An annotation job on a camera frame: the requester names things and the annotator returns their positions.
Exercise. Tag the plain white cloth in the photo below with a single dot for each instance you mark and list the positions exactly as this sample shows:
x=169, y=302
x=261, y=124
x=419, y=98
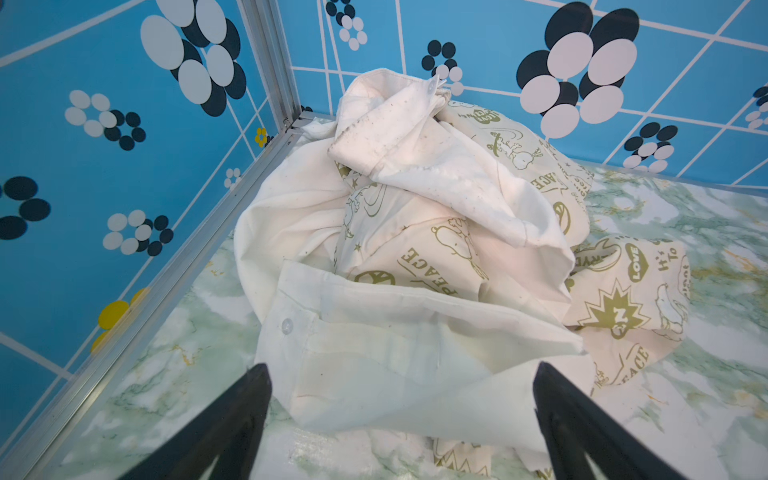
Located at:
x=447, y=367

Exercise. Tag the left corner aluminium post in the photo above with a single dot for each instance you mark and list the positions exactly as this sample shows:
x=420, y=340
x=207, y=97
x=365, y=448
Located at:
x=267, y=38

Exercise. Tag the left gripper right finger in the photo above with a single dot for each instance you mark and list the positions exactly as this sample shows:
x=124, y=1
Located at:
x=579, y=435

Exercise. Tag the green printed cream cloth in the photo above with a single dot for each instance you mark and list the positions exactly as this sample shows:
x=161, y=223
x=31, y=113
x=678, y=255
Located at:
x=627, y=298

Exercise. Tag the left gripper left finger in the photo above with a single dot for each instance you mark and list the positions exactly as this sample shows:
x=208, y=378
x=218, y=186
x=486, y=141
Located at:
x=223, y=439

